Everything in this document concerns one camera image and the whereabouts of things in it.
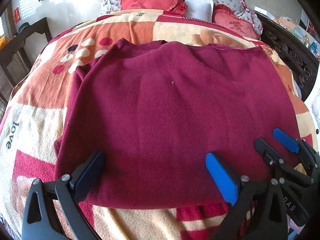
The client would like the red wall decoration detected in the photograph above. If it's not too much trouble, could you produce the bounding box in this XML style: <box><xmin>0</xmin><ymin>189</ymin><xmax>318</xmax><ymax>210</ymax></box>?
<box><xmin>14</xmin><ymin>7</ymin><xmax>21</xmax><ymax>24</ymax></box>

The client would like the orange patterned love blanket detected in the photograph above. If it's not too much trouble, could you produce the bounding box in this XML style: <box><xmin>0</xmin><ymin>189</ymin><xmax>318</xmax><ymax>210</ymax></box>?
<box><xmin>1</xmin><ymin>10</ymin><xmax>318</xmax><ymax>239</ymax></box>

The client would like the left red heart pillow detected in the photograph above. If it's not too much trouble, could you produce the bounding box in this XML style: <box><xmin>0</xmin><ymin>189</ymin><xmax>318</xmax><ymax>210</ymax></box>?
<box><xmin>120</xmin><ymin>0</ymin><xmax>188</xmax><ymax>15</ymax></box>

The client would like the white pillow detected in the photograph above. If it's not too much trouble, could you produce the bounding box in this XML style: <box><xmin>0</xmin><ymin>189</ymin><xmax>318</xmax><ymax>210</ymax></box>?
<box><xmin>184</xmin><ymin>0</ymin><xmax>214</xmax><ymax>22</ymax></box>

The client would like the black hat on table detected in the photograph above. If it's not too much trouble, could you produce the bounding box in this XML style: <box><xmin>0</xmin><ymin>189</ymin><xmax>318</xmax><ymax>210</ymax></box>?
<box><xmin>17</xmin><ymin>22</ymin><xmax>30</xmax><ymax>34</ymax></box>

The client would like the orange basket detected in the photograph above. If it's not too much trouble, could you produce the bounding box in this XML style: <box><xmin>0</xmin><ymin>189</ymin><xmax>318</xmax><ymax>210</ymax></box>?
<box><xmin>0</xmin><ymin>35</ymin><xmax>9</xmax><ymax>49</ymax></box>

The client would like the right red heart pillow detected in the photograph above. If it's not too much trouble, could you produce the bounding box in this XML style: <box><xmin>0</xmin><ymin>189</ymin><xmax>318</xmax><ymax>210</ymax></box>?
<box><xmin>213</xmin><ymin>4</ymin><xmax>260</xmax><ymax>40</ymax></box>

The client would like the red heart pillow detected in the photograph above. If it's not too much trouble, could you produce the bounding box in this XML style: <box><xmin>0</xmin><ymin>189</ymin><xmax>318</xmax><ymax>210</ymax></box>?
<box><xmin>213</xmin><ymin>4</ymin><xmax>260</xmax><ymax>40</ymax></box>
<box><xmin>120</xmin><ymin>0</ymin><xmax>188</xmax><ymax>15</ymax></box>

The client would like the dark wooden side table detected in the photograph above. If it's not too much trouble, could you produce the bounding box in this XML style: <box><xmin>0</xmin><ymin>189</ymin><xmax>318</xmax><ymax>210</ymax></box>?
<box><xmin>0</xmin><ymin>17</ymin><xmax>53</xmax><ymax>116</ymax></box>

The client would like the maroon long-sleeve sweater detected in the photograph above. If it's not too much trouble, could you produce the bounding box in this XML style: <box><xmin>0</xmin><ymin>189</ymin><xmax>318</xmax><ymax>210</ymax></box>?
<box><xmin>55</xmin><ymin>39</ymin><xmax>299</xmax><ymax>209</ymax></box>

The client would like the dark carved wooden headboard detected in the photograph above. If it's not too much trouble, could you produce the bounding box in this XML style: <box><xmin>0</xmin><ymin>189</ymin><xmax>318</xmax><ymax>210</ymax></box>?
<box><xmin>257</xmin><ymin>12</ymin><xmax>319</xmax><ymax>101</ymax></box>

